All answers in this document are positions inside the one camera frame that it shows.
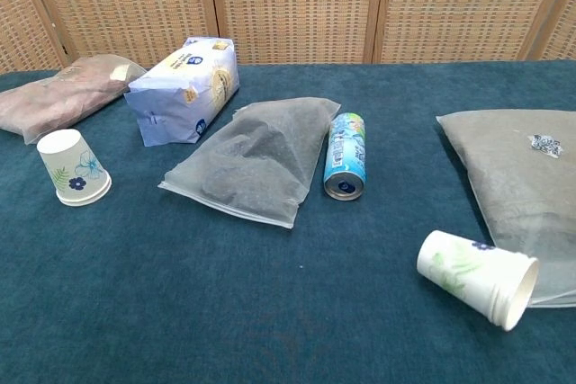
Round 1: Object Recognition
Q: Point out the bagged grey clothing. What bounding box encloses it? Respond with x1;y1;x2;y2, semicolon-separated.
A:
436;108;576;308

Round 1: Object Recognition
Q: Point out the white blue tissue pack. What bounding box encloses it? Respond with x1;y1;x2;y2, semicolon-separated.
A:
124;36;240;147

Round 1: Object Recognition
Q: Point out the bagged dark clothing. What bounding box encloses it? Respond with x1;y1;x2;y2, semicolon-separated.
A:
157;96;342;230

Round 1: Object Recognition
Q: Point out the bagged pink clothing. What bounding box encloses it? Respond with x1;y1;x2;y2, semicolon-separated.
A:
0;54;148;146

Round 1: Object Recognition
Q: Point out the woven bamboo folding screen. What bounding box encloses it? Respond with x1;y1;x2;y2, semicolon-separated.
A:
0;0;576;74

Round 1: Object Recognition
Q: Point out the blue carpet table cover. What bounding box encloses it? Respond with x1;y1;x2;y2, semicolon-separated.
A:
0;58;576;384

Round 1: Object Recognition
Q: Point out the blue drink can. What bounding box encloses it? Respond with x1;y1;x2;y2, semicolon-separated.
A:
323;112;367;201

